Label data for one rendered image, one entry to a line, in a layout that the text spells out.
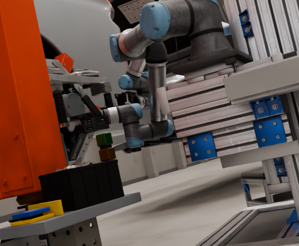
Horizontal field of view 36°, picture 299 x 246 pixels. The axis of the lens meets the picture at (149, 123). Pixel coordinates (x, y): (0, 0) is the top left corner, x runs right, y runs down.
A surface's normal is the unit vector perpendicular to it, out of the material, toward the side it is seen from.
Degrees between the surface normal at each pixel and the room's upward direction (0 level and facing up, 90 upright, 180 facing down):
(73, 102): 90
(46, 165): 90
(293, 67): 90
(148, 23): 91
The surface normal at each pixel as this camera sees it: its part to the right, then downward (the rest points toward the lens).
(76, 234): 0.82, -0.22
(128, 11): -0.14, 0.81
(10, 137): -0.53, 0.04
